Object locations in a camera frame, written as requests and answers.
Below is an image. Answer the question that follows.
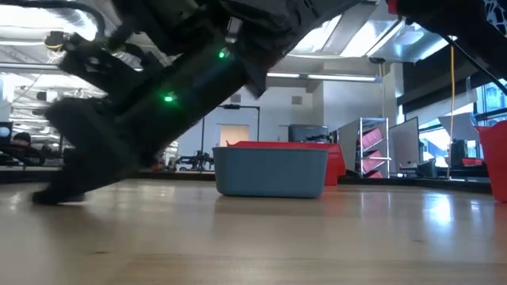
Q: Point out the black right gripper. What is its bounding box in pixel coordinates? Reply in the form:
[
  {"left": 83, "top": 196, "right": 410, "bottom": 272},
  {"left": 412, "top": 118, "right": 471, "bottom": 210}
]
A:
[{"left": 31, "top": 35, "right": 254, "bottom": 206}]

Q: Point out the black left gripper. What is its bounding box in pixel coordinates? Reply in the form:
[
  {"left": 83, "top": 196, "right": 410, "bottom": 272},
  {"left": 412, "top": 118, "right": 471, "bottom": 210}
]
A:
[{"left": 59, "top": 37, "right": 167, "bottom": 105}]

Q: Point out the blue-grey plastic basket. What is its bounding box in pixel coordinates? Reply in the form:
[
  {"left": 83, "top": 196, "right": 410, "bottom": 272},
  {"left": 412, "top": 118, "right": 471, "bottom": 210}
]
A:
[{"left": 212, "top": 146, "right": 330, "bottom": 200}]

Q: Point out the long red plastic bin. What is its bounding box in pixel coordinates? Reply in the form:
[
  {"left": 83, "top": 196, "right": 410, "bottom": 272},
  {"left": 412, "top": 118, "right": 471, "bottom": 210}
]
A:
[
  {"left": 227, "top": 140, "right": 347, "bottom": 187},
  {"left": 474, "top": 120, "right": 507, "bottom": 203}
]

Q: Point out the person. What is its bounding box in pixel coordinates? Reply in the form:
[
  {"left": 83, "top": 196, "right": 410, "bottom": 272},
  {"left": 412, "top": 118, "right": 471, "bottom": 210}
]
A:
[{"left": 0, "top": 131, "right": 47, "bottom": 167}]

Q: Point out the metal rack with red bins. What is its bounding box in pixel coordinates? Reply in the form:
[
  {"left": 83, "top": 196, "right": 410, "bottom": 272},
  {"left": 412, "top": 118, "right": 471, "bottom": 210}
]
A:
[{"left": 337, "top": 116, "right": 391, "bottom": 180}]

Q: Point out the grey partition panel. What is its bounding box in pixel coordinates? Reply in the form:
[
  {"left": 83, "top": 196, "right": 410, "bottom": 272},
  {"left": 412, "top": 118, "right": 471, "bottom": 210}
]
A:
[{"left": 387, "top": 116, "right": 421, "bottom": 176}]

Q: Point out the black gantry frame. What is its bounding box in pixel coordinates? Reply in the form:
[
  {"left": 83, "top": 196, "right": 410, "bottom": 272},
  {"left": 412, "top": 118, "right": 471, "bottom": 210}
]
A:
[{"left": 200, "top": 103, "right": 261, "bottom": 159}]

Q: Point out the silver ventilation duct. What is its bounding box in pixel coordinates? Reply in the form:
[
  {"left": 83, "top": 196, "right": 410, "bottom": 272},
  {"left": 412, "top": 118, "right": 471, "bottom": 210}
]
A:
[{"left": 366, "top": 15, "right": 456, "bottom": 64}]

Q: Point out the black aluminium table frame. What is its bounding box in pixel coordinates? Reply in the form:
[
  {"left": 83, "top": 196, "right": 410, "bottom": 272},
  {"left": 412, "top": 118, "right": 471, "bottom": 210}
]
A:
[{"left": 0, "top": 168, "right": 496, "bottom": 196}]

